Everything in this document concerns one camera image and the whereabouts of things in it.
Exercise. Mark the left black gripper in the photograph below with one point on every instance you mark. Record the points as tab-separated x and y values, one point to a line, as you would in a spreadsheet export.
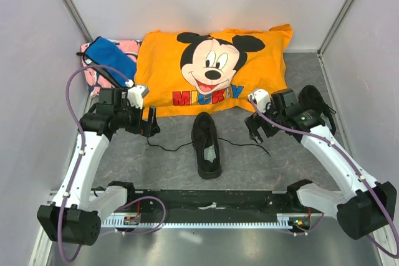
142	127

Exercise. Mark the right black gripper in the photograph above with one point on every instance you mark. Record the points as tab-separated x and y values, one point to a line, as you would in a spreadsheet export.
253	123

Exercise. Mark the black shoe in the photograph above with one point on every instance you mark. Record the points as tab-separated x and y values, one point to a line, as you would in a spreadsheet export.
311	99
205	142

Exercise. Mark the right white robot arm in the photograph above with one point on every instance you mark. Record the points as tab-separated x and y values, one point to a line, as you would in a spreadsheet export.
362	205

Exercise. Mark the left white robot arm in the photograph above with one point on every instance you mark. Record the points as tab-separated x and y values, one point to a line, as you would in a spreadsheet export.
72	216

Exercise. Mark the orange Mickey Mouse pillow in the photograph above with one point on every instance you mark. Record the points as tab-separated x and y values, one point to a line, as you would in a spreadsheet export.
189	73

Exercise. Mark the pink patterned cloth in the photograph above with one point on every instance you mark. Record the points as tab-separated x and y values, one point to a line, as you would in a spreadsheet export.
94	81

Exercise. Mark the blue cloth pouch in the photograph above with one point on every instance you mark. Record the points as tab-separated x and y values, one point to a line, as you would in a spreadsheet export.
120	66

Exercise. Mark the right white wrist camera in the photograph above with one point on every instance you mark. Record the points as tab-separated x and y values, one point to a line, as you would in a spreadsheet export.
260	99

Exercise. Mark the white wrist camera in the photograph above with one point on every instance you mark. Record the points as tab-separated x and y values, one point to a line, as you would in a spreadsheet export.
260	99
136	94

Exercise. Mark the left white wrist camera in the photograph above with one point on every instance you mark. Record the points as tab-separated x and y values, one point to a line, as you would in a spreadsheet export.
136	94

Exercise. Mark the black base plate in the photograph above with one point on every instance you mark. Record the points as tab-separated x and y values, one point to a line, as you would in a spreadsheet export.
214	206

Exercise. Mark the slotted grey cable duct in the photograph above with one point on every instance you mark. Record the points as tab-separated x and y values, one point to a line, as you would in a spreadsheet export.
279	222

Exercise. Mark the left aluminium frame post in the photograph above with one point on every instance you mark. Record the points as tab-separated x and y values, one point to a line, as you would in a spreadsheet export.
78	20

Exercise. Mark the aluminium frame post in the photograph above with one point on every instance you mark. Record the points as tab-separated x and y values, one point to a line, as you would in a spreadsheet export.
339	19
78	20

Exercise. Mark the right aluminium frame post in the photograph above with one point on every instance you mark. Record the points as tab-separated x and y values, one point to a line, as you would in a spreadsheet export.
339	19

